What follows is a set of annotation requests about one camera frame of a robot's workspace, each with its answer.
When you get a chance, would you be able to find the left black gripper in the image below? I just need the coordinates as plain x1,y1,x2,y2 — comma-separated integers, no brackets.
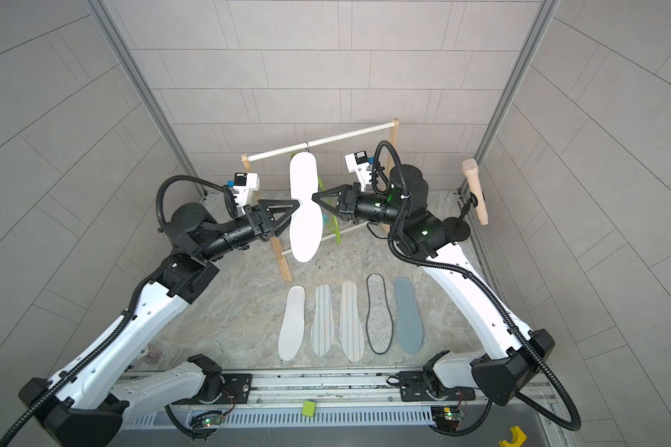
196,204,297,264

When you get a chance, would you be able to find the green clip hanger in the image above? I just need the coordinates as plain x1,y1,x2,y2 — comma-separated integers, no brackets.
318,177,341,245

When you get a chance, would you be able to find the wooden clothes rack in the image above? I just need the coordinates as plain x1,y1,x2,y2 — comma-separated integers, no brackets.
239,118,401,283

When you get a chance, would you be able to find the white textured foam insole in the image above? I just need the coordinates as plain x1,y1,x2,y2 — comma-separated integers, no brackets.
278,286,306,361

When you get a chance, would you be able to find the white striped insole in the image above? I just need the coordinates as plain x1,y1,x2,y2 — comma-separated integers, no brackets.
340,281,365,362
311,285,335,357

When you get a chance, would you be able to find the dark grey felt insole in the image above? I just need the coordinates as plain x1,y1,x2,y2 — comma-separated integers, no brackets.
365,273,394,355

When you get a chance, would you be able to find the grey blue insole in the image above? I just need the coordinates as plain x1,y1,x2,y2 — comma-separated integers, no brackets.
393,277,424,356

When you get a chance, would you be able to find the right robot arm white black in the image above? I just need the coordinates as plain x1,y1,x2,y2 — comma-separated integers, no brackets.
311,141,582,437

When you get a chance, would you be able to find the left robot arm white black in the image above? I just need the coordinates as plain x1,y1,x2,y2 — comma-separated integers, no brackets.
0,175,302,446

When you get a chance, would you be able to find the black microphone stand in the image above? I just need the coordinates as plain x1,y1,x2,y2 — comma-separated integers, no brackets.
443,193,479,244

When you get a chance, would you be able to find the green sticky block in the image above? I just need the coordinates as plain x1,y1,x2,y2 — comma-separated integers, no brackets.
301,400,316,418

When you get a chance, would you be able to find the left circuit board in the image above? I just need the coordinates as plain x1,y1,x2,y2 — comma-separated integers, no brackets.
189,411,225,429

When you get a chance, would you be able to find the circuit board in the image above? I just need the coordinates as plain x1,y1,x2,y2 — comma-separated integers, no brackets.
431,406,465,432
189,411,225,429

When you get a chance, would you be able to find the right circuit board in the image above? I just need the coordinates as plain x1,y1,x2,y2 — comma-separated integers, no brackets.
431,406,465,432

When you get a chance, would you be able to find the yellow plastic hook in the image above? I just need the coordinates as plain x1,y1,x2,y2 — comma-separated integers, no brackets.
499,426,527,447

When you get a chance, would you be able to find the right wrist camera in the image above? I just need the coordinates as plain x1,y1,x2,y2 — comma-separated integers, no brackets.
344,151,372,192

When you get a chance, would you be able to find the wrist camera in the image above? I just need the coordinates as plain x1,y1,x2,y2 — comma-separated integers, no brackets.
224,172,259,210
344,151,372,192

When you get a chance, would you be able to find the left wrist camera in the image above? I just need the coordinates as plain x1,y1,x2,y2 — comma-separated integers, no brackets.
224,172,259,210

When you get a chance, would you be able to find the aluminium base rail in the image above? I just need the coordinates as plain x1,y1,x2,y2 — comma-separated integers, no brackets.
86,365,555,412

